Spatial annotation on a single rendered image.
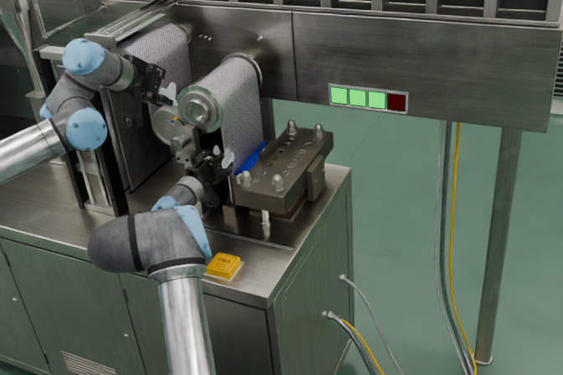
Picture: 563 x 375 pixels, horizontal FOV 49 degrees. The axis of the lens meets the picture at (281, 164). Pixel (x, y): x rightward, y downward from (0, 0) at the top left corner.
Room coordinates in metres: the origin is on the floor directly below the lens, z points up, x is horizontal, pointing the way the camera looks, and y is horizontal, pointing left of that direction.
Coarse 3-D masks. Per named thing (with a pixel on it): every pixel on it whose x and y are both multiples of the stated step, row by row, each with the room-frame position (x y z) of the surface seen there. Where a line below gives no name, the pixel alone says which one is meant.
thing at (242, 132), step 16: (256, 96) 1.76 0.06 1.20; (240, 112) 1.66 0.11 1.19; (256, 112) 1.75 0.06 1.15; (224, 128) 1.57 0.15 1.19; (240, 128) 1.65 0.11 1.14; (256, 128) 1.74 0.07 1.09; (224, 144) 1.56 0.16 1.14; (240, 144) 1.64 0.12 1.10; (256, 144) 1.73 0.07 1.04; (240, 160) 1.63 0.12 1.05
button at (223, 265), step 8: (216, 256) 1.33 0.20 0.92; (224, 256) 1.33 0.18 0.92; (232, 256) 1.33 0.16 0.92; (216, 264) 1.30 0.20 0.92; (224, 264) 1.30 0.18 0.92; (232, 264) 1.30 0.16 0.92; (208, 272) 1.29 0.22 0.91; (216, 272) 1.28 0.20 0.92; (224, 272) 1.27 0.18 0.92; (232, 272) 1.28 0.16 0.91
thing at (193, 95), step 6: (186, 96) 1.59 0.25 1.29; (192, 96) 1.58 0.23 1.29; (198, 96) 1.58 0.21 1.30; (204, 96) 1.57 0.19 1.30; (186, 102) 1.60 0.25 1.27; (204, 102) 1.57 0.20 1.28; (210, 102) 1.56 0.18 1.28; (210, 108) 1.56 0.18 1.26; (210, 114) 1.56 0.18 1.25; (216, 114) 1.56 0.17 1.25; (186, 120) 1.60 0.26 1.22; (210, 120) 1.56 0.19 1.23; (198, 126) 1.58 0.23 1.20; (204, 126) 1.57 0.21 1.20; (210, 126) 1.56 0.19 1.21
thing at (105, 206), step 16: (48, 48) 1.68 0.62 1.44; (64, 48) 1.66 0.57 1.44; (48, 64) 1.68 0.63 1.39; (48, 80) 1.66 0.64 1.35; (48, 96) 1.66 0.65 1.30; (96, 96) 1.62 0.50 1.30; (112, 144) 1.64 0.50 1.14; (80, 160) 1.65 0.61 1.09; (96, 160) 1.62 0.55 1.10; (112, 160) 1.62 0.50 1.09; (80, 176) 1.68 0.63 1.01; (112, 176) 1.61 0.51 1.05; (80, 192) 1.66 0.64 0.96; (112, 192) 1.59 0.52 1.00; (80, 208) 1.66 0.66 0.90; (96, 208) 1.64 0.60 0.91; (112, 208) 1.61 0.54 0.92; (128, 208) 1.63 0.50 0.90
